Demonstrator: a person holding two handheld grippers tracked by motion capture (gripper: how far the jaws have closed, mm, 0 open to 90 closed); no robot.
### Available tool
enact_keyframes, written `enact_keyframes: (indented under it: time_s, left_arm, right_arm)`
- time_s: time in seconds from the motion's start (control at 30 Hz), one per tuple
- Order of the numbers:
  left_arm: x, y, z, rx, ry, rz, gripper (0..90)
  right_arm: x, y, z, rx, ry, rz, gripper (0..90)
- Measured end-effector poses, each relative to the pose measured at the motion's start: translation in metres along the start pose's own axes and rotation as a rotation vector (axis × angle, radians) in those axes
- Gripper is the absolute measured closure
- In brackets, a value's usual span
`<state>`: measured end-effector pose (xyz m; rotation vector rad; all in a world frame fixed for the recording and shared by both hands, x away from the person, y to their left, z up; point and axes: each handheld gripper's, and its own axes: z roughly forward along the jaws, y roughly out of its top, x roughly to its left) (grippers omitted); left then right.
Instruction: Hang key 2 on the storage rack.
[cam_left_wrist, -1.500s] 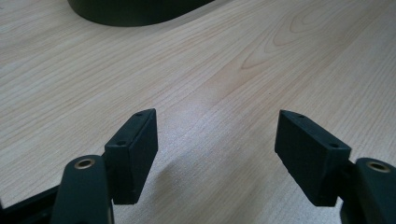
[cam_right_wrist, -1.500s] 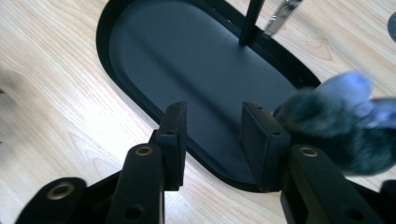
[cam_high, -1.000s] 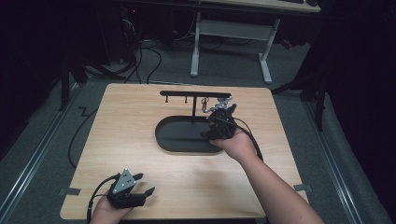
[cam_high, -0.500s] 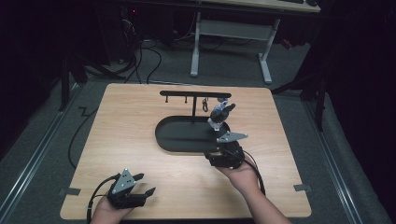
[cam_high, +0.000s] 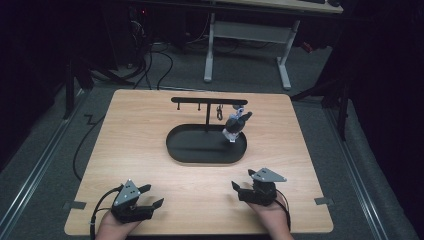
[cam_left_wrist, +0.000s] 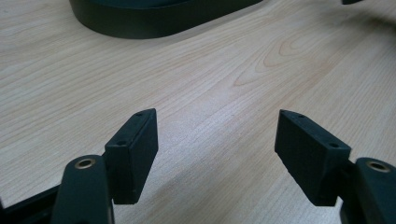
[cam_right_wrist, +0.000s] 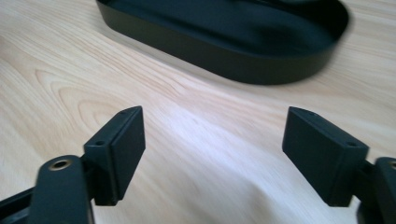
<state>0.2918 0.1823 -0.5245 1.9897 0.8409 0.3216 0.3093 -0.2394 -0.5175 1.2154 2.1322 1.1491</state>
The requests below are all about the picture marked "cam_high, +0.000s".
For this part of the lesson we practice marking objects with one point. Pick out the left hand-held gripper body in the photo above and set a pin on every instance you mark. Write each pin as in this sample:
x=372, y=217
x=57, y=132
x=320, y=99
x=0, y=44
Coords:
x=126, y=196

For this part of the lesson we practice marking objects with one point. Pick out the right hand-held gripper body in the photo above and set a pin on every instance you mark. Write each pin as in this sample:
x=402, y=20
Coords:
x=261, y=190

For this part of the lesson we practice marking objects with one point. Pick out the black hook rack with tray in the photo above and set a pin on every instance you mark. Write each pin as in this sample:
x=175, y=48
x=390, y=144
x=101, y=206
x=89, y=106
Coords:
x=200, y=146

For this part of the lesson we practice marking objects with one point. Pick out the person's right hand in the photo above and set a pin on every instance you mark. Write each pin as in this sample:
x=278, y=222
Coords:
x=271, y=220

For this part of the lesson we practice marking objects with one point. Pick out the person's left hand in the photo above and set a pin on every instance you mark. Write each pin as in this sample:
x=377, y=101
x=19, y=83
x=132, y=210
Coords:
x=115, y=228

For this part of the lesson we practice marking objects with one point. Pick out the grey tape piece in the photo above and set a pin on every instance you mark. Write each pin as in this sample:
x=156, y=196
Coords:
x=78, y=205
x=323, y=201

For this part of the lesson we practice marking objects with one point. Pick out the black metal stand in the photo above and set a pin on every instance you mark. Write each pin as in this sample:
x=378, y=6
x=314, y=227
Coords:
x=80, y=76
x=336, y=96

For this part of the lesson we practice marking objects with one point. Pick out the small red object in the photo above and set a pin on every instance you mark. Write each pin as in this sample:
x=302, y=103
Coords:
x=307, y=47

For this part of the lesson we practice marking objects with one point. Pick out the metal floor rail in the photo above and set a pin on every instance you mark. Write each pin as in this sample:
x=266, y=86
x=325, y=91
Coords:
x=33, y=176
x=356, y=173

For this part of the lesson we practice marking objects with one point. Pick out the grey desk frame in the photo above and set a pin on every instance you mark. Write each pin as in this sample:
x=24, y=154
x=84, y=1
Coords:
x=250, y=31

